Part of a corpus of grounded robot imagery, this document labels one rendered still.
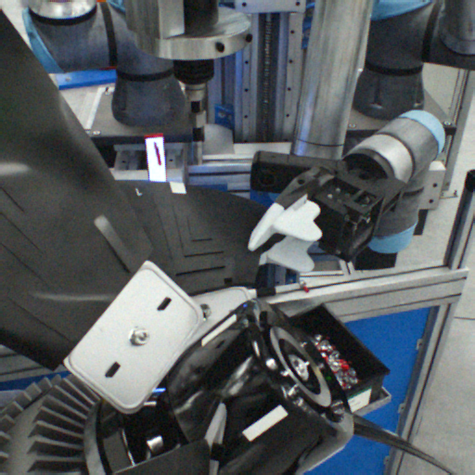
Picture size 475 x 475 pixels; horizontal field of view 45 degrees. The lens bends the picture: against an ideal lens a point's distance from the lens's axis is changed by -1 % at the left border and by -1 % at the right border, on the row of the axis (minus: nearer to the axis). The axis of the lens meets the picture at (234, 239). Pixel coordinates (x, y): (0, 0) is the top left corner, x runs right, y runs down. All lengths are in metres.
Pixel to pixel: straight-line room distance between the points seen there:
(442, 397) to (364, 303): 1.03
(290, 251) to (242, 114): 0.69
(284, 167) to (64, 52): 0.54
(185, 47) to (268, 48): 0.92
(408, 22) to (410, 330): 0.59
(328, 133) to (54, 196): 0.51
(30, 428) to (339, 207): 0.37
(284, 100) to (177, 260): 0.77
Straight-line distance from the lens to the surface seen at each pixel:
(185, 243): 0.58
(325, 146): 0.83
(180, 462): 0.26
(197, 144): 0.39
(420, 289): 1.11
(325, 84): 0.81
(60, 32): 1.08
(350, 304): 1.06
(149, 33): 0.34
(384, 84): 1.20
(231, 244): 0.58
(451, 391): 2.09
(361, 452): 1.50
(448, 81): 2.76
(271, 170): 0.69
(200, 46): 0.34
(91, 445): 0.43
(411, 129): 0.77
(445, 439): 1.96
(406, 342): 1.24
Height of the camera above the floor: 1.54
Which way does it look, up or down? 37 degrees down
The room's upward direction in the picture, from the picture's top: straight up
